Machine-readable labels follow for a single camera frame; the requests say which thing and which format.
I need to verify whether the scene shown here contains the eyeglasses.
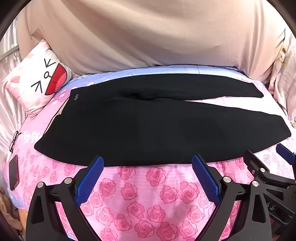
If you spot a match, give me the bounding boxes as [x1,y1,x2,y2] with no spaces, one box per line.
[9,130,22,153]

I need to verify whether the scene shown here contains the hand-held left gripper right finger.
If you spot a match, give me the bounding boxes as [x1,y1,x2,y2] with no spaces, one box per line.
[191,154,270,241]

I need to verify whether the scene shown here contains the pink rose-print blanket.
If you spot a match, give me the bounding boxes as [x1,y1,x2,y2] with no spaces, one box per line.
[6,64,296,241]

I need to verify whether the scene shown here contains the black pants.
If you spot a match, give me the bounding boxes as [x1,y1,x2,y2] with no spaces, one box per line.
[34,74,292,168]

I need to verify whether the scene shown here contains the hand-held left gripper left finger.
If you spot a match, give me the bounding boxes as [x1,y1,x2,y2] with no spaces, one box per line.
[26,156,104,241]

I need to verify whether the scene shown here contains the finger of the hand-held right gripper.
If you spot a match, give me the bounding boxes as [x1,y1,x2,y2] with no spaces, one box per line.
[244,150,292,194]
[276,143,296,168]

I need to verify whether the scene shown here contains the dark smartphone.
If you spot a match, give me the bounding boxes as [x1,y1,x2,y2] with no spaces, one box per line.
[8,153,20,192]

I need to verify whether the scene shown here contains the cat face pillow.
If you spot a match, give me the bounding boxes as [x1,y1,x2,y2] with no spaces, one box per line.
[2,39,75,120]

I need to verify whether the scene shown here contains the beige sheet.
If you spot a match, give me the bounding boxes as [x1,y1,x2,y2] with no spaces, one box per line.
[17,0,289,81]

